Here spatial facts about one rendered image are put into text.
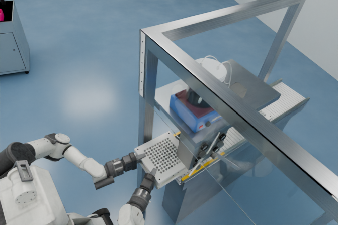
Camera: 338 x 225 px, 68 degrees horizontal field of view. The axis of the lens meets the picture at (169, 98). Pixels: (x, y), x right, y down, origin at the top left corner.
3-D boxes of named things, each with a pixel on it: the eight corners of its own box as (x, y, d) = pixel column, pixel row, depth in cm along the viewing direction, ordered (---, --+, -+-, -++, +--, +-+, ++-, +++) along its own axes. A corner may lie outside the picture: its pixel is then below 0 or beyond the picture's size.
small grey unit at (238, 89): (231, 104, 128) (234, 96, 124) (221, 96, 132) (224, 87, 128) (244, 97, 133) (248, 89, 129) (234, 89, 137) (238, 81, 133)
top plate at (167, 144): (158, 185, 127) (158, 183, 125) (134, 150, 140) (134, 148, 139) (194, 162, 139) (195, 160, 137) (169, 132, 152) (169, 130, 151)
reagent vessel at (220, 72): (199, 114, 108) (208, 81, 95) (178, 93, 117) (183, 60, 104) (224, 101, 116) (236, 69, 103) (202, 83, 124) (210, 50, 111)
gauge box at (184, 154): (188, 171, 124) (195, 147, 110) (175, 155, 130) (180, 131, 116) (220, 150, 135) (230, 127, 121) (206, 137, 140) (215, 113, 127)
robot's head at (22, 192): (19, 210, 84) (11, 198, 78) (12, 186, 90) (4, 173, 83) (40, 199, 87) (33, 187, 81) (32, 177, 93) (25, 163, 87)
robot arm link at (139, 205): (141, 195, 115) (129, 219, 107) (153, 209, 119) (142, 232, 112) (124, 194, 122) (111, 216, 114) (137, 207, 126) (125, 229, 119)
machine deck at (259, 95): (195, 148, 111) (196, 143, 108) (148, 97, 132) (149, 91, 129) (278, 99, 141) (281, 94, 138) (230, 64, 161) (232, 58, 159)
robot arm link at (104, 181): (110, 165, 137) (90, 174, 133) (110, 157, 129) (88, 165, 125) (118, 185, 132) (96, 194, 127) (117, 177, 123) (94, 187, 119)
